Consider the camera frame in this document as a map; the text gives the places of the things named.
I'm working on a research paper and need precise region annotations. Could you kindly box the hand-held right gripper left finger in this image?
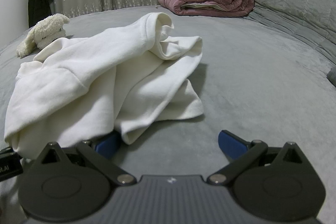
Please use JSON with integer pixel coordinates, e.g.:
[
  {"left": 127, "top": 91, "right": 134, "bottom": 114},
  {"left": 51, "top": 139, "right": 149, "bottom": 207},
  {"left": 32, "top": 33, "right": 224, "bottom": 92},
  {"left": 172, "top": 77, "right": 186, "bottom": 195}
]
[{"left": 33, "top": 132, "right": 137, "bottom": 186}]

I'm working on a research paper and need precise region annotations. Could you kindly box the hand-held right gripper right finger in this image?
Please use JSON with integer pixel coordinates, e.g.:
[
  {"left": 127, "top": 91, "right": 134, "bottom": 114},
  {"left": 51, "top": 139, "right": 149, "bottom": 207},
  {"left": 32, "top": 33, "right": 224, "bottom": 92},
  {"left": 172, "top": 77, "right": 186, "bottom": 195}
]
[{"left": 207, "top": 130, "right": 306, "bottom": 186}]

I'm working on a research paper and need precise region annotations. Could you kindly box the white plush dog toy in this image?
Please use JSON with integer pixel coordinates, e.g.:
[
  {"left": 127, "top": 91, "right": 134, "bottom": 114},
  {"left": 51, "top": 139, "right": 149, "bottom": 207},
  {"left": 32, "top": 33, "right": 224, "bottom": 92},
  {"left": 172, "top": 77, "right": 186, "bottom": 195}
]
[{"left": 16, "top": 13, "right": 70, "bottom": 58}]

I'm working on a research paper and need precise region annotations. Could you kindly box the grey bed sheet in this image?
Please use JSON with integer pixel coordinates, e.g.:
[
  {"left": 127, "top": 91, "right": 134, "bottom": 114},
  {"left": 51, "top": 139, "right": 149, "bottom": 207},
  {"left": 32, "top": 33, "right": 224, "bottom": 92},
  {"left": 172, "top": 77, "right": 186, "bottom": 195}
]
[{"left": 0, "top": 5, "right": 336, "bottom": 224}]

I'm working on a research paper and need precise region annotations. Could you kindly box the white printed sweatshirt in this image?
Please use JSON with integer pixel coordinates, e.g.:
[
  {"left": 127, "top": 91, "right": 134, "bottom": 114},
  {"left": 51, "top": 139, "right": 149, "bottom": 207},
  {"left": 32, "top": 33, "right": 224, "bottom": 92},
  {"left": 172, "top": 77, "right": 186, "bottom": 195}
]
[{"left": 4, "top": 12, "right": 205, "bottom": 159}]

